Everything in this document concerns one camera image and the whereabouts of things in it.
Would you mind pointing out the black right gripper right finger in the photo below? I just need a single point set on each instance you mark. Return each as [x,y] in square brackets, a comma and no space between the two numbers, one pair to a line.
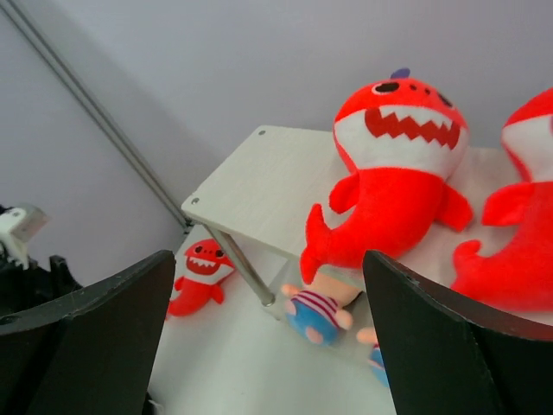
[445,353]

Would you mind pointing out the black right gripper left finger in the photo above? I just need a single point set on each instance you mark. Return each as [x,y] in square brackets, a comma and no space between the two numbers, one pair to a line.
[90,351]

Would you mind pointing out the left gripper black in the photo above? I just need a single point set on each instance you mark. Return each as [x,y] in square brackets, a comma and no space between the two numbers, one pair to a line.
[23,289]

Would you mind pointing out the boy plush doll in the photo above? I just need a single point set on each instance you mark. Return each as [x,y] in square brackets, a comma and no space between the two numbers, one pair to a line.
[317,311]
[368,336]

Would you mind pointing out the red shark plush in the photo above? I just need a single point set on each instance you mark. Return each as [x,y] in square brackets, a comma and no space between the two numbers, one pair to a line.
[518,277]
[401,140]
[207,267]

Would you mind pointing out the white two-tier shelf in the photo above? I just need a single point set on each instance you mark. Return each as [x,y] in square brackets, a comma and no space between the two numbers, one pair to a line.
[257,200]

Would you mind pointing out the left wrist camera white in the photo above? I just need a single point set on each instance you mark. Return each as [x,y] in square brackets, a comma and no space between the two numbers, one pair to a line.
[19,224]

